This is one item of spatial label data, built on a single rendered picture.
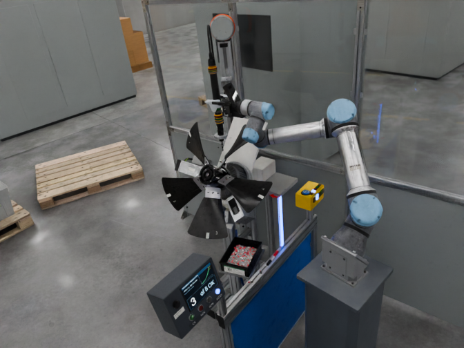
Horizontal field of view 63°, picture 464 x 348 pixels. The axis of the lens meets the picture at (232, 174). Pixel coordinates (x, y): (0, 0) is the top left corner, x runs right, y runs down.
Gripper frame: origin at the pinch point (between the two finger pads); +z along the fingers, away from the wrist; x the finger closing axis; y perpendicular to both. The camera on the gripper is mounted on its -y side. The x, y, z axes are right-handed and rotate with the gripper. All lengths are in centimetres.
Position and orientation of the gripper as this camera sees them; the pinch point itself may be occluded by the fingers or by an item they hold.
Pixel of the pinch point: (212, 97)
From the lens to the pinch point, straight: 194.8
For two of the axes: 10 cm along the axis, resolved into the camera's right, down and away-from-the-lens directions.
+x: 6.2, -4.5, 6.5
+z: -7.8, -2.4, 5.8
